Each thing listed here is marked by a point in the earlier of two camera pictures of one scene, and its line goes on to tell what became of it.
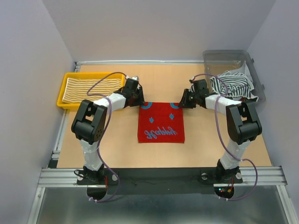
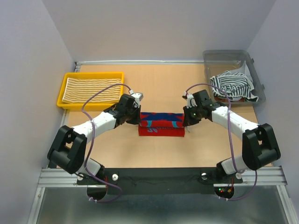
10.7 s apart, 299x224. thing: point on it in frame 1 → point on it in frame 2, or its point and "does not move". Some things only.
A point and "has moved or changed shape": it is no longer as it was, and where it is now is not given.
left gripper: (140, 101) → (137, 119)
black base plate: (160, 181) does not move
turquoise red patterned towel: (160, 122) has moved or changed shape
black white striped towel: (239, 86) does not move
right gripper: (184, 102) → (188, 121)
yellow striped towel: (76, 89) does not move
